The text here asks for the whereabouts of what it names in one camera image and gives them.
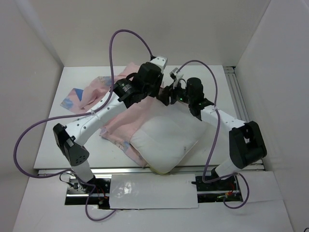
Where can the white cover sheet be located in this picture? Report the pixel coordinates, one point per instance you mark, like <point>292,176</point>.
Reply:
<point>152,191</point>

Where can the aluminium front rail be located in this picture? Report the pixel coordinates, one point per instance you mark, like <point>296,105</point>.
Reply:
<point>254,167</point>

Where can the aluminium side rail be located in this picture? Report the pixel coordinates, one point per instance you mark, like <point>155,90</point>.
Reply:
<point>236,93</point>

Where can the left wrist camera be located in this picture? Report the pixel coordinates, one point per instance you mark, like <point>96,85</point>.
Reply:
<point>159,61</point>

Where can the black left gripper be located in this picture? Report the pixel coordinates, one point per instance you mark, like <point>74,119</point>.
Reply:
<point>155,93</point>

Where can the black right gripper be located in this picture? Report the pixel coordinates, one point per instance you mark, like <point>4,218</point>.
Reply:
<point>164,97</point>

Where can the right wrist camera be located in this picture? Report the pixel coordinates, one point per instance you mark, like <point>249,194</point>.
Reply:
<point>176,75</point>

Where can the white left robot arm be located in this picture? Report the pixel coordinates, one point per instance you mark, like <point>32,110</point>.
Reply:
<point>72,137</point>

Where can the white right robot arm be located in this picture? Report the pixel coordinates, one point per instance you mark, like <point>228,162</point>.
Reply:
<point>246,144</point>

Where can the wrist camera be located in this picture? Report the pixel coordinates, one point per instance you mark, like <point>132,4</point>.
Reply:
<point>176,75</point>
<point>159,61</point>

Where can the white pillow yellow trim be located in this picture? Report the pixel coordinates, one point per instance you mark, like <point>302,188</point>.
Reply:
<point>167,135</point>

